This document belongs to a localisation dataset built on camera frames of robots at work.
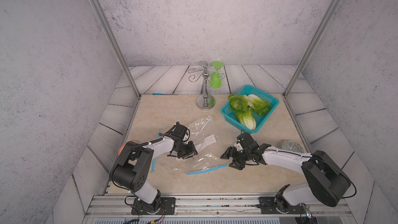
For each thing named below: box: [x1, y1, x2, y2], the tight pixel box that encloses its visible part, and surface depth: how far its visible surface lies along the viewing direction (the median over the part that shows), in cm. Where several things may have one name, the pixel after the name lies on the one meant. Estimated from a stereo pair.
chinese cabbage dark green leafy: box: [228, 93, 249, 112], surface depth 103 cm
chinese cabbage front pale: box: [235, 106, 257, 131], surface depth 98 cm
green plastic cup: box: [209, 61, 224, 89], surface depth 110 cm
